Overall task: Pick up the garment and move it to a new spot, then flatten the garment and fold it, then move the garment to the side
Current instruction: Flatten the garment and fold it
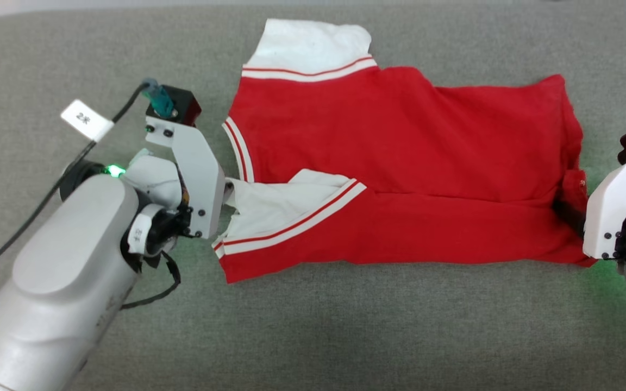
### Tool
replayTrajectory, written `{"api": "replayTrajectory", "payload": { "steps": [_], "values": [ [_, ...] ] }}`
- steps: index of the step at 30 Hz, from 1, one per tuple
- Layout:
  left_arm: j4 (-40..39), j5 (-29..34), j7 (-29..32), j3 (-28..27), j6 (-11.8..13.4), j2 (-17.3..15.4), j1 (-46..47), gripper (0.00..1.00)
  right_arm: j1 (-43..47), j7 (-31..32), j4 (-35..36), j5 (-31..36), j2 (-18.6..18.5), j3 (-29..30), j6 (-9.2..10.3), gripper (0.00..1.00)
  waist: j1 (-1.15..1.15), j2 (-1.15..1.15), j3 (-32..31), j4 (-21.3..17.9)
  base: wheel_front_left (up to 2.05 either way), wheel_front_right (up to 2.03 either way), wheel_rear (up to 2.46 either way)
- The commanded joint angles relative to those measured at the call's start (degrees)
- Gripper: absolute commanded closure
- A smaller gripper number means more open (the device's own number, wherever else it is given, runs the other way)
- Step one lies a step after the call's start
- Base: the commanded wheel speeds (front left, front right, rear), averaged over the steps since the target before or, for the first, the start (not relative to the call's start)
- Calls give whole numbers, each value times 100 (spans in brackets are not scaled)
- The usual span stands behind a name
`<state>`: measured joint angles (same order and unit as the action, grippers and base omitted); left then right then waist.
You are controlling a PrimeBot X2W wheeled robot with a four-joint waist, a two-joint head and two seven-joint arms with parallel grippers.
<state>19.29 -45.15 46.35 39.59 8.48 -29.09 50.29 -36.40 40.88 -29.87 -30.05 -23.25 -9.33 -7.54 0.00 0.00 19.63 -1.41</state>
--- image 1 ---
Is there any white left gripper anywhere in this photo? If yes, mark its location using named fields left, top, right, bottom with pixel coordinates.
left=124, top=122, right=237, bottom=256

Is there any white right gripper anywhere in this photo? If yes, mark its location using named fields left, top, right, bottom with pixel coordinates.
left=554, top=157, right=626, bottom=283

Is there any red and white shirt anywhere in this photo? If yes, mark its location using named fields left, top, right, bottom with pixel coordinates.
left=212, top=18, right=599, bottom=285

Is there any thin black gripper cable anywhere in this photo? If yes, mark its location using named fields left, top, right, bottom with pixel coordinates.
left=120, top=251, right=183, bottom=312

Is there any white cable label tag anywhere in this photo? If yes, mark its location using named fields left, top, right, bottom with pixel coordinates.
left=60, top=99, right=114, bottom=143

